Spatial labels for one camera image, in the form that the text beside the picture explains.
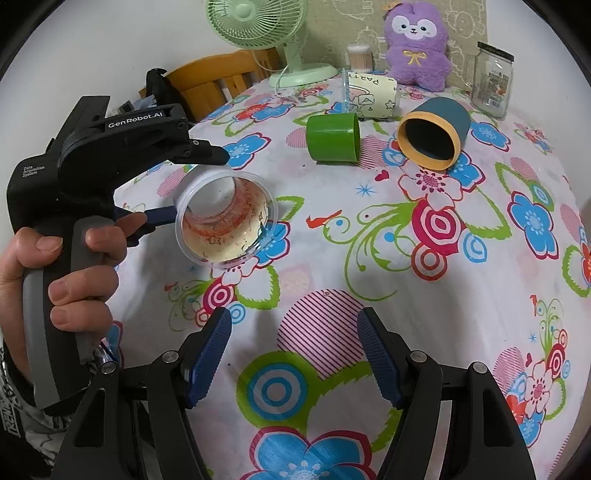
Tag beige printed cloth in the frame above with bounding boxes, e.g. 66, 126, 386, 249
300, 0, 490, 89

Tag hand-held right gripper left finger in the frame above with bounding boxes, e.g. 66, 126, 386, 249
51, 307, 232, 480

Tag black white printed clothing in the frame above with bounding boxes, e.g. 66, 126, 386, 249
0, 351, 77, 480

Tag wooden chair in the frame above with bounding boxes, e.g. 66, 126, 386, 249
166, 48, 282, 123

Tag clear plastic cup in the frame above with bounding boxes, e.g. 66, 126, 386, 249
175, 168, 279, 267

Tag person's left hand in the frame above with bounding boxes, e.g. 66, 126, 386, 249
0, 212, 149, 385

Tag purple plush toy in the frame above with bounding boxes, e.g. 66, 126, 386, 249
383, 0, 453, 88

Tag cotton swab container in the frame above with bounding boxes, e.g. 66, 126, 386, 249
345, 44, 374, 73

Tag green desk fan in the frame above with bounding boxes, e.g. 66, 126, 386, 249
205, 0, 340, 88

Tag green plastic cup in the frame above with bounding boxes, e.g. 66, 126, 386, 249
306, 113, 362, 164

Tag clear cup with printed sleeve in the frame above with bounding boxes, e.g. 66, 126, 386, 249
341, 69, 400, 121

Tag blue cup with yellow rim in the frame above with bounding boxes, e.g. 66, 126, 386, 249
398, 97, 472, 169

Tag floral tablecloth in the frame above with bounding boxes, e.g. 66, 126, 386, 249
99, 69, 591, 480

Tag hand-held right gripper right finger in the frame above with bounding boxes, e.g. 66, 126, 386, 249
357, 307, 539, 480

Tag glass jar with black lid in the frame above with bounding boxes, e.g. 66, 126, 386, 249
471, 41, 515, 116

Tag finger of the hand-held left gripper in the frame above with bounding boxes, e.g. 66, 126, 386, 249
113, 205, 179, 248
159, 137, 230, 167

